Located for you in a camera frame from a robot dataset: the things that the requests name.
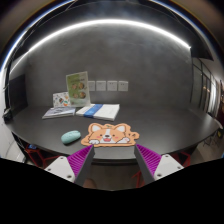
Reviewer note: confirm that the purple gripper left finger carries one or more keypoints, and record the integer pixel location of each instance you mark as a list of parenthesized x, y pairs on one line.
[(75, 167)]

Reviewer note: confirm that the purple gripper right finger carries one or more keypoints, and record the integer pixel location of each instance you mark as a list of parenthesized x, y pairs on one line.
[(154, 166)]

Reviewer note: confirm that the teal computer mouse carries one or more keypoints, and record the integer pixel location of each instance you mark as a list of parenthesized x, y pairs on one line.
[(70, 137)]

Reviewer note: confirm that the corgi dog mouse pad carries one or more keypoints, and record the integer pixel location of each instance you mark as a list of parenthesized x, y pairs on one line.
[(109, 135)]

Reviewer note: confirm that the red stool right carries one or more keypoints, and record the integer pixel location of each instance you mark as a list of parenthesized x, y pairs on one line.
[(182, 157)]

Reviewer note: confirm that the red stool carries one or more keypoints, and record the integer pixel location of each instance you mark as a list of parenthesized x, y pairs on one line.
[(182, 157), (39, 157)]

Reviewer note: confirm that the red stool left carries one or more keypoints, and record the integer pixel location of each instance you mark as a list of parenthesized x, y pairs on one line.
[(39, 157)]

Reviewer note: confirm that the grey magazine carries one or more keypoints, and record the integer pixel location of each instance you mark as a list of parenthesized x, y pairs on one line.
[(59, 112)]

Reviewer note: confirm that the white book blue band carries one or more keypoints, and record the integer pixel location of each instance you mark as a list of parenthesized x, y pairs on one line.
[(100, 111)]

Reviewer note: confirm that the small patterned card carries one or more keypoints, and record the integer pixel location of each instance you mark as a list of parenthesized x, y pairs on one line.
[(61, 99)]

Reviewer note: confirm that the green standing menu card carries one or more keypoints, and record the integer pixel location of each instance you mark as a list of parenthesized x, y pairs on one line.
[(78, 89)]

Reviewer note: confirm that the black monitor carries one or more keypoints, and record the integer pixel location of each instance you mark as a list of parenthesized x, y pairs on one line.
[(17, 94)]

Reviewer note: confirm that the glass partition door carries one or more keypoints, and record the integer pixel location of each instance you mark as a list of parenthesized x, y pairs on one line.
[(204, 89)]

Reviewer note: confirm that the curved ceiling light strip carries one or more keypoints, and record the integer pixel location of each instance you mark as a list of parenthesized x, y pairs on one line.
[(100, 22)]

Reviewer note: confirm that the white wall socket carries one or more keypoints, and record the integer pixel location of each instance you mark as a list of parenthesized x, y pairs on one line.
[(91, 85), (122, 85), (100, 85), (112, 86)]

